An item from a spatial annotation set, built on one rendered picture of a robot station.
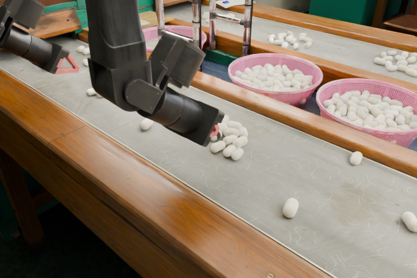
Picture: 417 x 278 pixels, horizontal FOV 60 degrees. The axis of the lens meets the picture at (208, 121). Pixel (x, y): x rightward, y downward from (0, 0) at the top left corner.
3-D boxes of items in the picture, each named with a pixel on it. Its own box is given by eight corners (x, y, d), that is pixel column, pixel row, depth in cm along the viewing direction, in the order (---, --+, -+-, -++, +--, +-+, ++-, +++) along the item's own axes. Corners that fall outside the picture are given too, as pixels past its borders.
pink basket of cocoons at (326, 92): (401, 183, 77) (415, 147, 72) (291, 136, 92) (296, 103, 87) (435, 131, 94) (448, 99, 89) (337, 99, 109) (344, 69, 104)
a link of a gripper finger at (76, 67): (74, 53, 97) (43, 38, 89) (89, 60, 93) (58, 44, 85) (62, 76, 97) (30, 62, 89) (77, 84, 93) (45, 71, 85)
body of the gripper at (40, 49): (46, 40, 90) (18, 26, 84) (69, 50, 84) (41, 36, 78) (35, 64, 90) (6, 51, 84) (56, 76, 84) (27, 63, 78)
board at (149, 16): (105, 40, 126) (105, 37, 126) (82, 31, 135) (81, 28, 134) (174, 20, 147) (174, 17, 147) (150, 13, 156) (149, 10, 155)
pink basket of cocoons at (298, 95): (311, 131, 94) (317, 98, 89) (215, 113, 102) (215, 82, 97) (321, 87, 115) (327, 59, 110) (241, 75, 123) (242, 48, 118)
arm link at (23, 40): (-14, 40, 78) (-3, 48, 75) (0, 12, 78) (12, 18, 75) (15, 53, 84) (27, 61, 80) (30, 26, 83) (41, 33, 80)
